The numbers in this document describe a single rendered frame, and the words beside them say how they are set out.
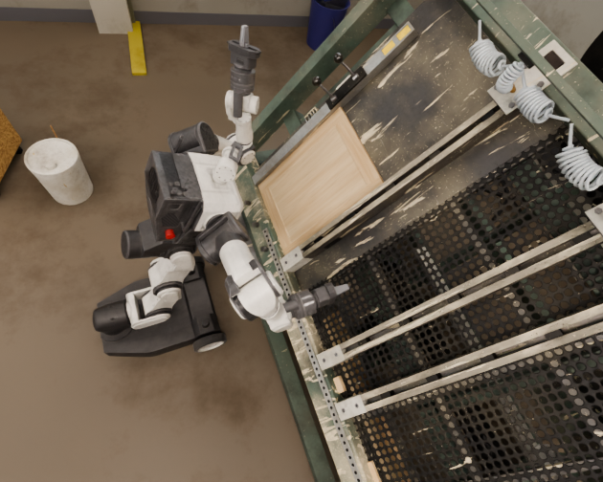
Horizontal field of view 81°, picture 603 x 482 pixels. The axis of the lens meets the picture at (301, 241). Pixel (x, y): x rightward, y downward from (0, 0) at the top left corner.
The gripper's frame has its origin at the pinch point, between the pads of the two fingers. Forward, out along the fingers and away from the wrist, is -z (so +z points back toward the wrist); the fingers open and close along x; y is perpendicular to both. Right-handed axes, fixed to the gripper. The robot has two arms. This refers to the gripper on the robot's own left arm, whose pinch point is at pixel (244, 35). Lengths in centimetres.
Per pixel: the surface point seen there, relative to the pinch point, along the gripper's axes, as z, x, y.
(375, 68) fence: 7, 35, -38
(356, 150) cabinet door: 33, 43, -21
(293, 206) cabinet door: 66, 25, -9
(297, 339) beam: 98, 58, 29
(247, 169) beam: 68, -9, -19
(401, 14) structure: -8, 32, -58
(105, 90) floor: 113, -207, -75
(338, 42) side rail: 6, 12, -48
